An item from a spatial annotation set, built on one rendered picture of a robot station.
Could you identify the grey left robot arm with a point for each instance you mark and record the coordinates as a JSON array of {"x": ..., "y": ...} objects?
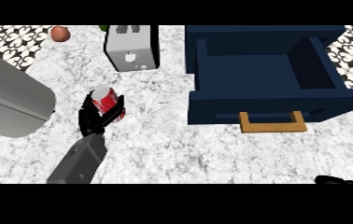
[{"x": 80, "y": 160}]

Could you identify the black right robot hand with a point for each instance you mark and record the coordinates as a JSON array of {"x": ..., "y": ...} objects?
[{"x": 333, "y": 180}]

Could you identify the green vegetable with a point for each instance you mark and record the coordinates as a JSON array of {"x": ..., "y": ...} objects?
[{"x": 104, "y": 27}]

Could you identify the navy blue cabinet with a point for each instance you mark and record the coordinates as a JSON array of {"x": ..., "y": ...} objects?
[{"x": 257, "y": 38}]

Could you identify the red soda can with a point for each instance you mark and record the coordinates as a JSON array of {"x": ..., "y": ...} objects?
[{"x": 108, "y": 100}]

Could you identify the silver toaster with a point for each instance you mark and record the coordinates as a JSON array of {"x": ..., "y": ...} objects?
[{"x": 132, "y": 52}]

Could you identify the reddish brown round fruit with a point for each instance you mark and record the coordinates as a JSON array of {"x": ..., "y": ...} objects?
[{"x": 59, "y": 33}]

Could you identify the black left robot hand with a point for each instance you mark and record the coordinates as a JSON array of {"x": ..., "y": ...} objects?
[{"x": 90, "y": 120}]

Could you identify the navy blue open drawer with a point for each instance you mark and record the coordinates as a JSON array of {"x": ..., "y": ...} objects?
[{"x": 266, "y": 84}]

